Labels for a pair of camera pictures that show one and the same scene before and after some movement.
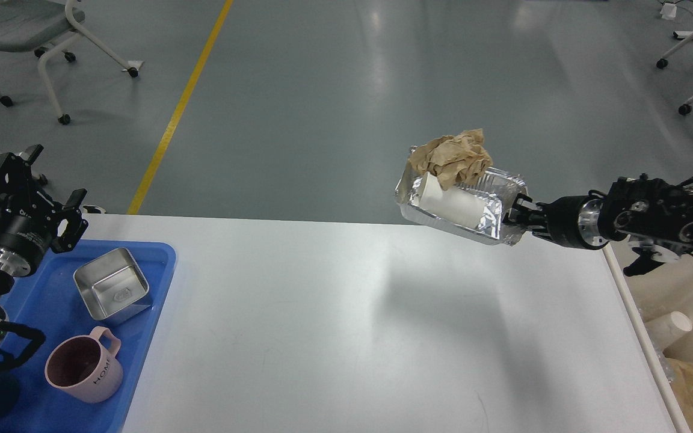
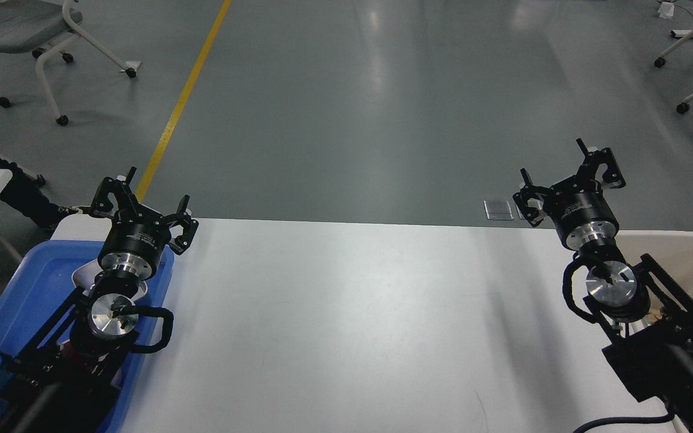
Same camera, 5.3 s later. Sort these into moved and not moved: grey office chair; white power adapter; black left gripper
Moved: black left gripper
Not moved: white power adapter; grey office chair
